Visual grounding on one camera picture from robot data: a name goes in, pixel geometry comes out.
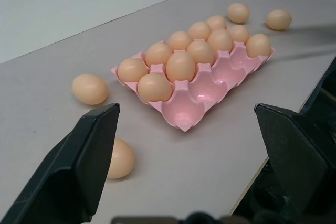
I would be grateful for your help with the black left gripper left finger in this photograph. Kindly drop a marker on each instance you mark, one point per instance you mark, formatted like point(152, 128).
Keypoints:
point(65, 171)

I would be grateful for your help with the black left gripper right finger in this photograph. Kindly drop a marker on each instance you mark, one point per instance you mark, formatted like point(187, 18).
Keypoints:
point(294, 153)

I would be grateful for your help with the pink egg tray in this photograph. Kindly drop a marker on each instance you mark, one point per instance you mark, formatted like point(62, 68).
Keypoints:
point(207, 87)

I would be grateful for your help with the beige egg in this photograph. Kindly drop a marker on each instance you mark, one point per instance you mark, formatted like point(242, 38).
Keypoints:
point(180, 66)
point(220, 40)
point(238, 12)
point(216, 22)
point(258, 45)
point(179, 40)
point(155, 87)
point(201, 51)
point(131, 69)
point(239, 33)
point(121, 158)
point(90, 89)
point(278, 19)
point(199, 30)
point(158, 54)

